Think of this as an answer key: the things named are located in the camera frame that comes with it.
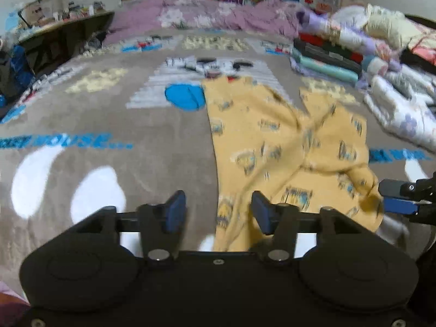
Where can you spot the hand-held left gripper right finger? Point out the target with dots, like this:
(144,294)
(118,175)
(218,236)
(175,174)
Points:
(263,213)

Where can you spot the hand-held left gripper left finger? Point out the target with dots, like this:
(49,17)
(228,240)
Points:
(175,211)

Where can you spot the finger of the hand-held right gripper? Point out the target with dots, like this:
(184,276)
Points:
(395,187)
(400,207)

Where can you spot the yellow printed pajama garment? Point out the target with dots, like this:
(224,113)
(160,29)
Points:
(259,133)

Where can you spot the cartoon mouse printed blanket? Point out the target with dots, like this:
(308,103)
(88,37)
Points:
(136,163)

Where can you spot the red folded garment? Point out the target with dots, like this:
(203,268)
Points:
(355,57)

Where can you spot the pink cloth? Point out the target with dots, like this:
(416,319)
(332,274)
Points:
(424,52)

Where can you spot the lavender folded garment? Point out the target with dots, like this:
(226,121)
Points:
(297,67)

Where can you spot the dark striped folded garment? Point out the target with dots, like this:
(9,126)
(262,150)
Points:
(323,52)

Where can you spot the purple white patchwork quilt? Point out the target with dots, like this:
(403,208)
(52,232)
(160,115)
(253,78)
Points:
(344,32)

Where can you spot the cream fuzzy blanket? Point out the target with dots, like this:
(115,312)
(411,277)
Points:
(391,24)

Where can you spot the purple floral quilt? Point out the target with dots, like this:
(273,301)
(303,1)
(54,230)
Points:
(204,17)

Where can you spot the black desk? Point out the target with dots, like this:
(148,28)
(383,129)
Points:
(64,44)

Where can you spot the row of small desk bottles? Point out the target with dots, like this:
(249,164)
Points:
(80,11)

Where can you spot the open cardboard box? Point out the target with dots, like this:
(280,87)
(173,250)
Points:
(34,12)

